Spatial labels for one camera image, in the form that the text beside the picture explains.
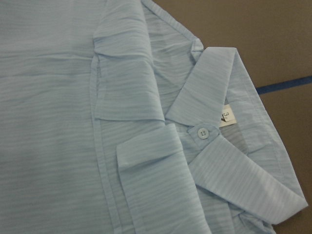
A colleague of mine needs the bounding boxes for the light blue button-up shirt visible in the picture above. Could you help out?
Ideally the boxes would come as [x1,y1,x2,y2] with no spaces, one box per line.
[0,0,308,234]

